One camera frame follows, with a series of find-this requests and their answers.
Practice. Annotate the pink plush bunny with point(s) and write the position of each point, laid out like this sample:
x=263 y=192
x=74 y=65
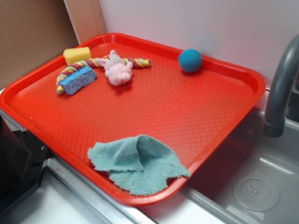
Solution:
x=116 y=70

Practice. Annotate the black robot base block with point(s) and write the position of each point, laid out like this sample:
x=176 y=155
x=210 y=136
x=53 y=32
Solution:
x=23 y=158

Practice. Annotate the red plastic tray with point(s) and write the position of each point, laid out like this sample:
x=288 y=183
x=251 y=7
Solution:
x=192 y=113

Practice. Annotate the teal terry cloth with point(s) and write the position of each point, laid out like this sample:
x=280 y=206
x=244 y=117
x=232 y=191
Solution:
x=140 y=165

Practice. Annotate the blue knitted ball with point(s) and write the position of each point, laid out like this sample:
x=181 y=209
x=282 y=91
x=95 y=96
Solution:
x=190 y=60

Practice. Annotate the blue sponge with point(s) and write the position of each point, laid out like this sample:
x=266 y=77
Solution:
x=71 y=84

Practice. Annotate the yellow sponge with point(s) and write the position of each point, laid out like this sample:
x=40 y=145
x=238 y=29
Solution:
x=76 y=54

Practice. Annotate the grey plastic sink basin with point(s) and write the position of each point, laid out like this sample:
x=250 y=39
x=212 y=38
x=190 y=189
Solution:
x=249 y=179

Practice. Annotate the grey sink faucet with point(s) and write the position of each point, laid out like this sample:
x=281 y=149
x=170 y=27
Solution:
x=283 y=99

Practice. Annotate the brown cardboard panel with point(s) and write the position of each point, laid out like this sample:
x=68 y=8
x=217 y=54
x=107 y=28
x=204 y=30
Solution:
x=32 y=32

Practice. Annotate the multicolour rope toy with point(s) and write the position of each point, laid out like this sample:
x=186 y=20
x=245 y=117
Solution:
x=93 y=63

